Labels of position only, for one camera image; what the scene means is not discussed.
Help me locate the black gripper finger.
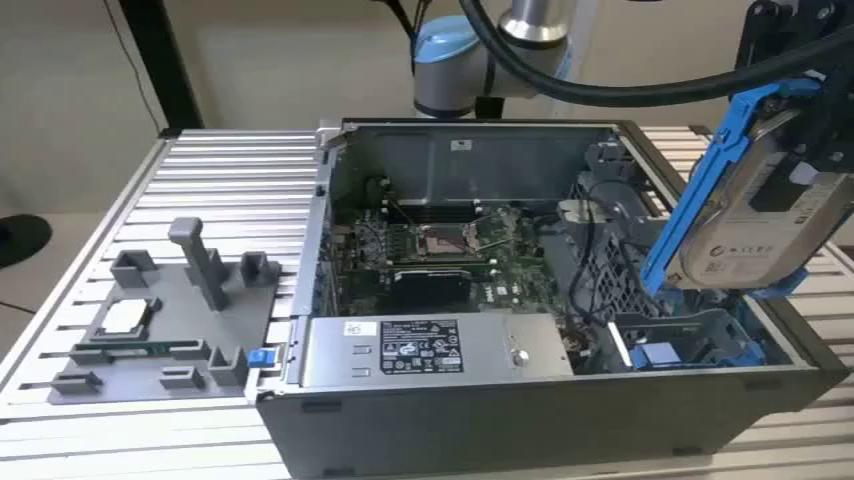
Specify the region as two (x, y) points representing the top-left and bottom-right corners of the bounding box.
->
(748, 149), (813, 211)

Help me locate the hard disk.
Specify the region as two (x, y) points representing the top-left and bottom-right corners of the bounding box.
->
(639, 74), (854, 301)

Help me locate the perforated metal disk bay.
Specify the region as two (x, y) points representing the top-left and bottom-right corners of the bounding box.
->
(539, 169), (675, 321)

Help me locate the black RAM slot row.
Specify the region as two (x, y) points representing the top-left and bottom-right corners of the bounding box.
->
(392, 199), (476, 225)

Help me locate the blue plastic bay clip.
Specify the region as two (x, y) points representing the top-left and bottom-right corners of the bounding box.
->
(629, 342), (683, 371)

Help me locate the green motherboard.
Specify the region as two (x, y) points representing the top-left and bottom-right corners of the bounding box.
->
(329, 199), (575, 319)

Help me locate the metal socket cover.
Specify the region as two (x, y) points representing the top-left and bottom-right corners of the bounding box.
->
(465, 207), (523, 252)

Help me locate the CPU socket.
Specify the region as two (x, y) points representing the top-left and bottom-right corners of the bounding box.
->
(416, 224), (468, 257)

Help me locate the black graphics card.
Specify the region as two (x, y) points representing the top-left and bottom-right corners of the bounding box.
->
(389, 268), (472, 315)

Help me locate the black open PC case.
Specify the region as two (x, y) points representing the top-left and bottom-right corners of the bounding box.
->
(254, 117), (852, 480)

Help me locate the silver power supply unit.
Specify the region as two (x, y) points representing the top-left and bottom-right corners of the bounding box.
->
(298, 314), (576, 390)

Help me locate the grey parts rack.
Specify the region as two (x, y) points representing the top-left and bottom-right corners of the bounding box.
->
(46, 217), (294, 405)

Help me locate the green RAM stick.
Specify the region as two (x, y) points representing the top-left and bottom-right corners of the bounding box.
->
(78, 340), (201, 354)

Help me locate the silver CPU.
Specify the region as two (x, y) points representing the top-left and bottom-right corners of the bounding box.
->
(98, 302), (149, 335)

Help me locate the black round floor base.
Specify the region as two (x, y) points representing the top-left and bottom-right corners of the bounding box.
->
(0, 214), (53, 269)

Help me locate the black internal case cable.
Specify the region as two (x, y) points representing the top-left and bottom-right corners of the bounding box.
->
(569, 197), (619, 326)

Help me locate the thick black cable hose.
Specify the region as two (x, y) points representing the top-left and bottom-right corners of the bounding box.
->
(457, 0), (854, 109)

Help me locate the black upright frame post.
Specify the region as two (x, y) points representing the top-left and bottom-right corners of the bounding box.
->
(118, 0), (205, 130)

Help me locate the thin black wall cable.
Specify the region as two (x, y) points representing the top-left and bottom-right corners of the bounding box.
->
(108, 14), (168, 131)

